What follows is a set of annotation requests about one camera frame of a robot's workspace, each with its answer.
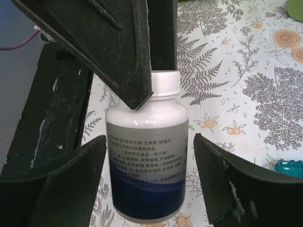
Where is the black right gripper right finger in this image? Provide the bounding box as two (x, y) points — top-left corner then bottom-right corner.
(194, 134), (303, 227)

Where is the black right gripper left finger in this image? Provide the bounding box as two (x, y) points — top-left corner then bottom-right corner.
(0, 135), (107, 227)

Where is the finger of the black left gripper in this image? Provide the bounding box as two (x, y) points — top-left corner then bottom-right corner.
(14, 0), (152, 110)
(148, 0), (178, 70)

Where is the teal weekly pill organizer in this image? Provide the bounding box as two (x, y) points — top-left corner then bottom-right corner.
(275, 159), (303, 178)

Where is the white pill bottle blue label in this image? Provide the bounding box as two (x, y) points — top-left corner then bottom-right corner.
(105, 70), (189, 224)

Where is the floral patterned table mat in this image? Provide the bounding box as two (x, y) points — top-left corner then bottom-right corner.
(162, 0), (303, 227)

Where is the green cylindrical bottle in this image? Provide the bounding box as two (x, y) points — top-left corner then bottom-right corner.
(286, 0), (303, 22)

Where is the black table front rail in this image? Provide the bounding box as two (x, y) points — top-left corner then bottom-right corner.
(1, 43), (93, 175)

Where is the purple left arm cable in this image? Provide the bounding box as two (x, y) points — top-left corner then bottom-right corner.
(0, 26), (42, 52)

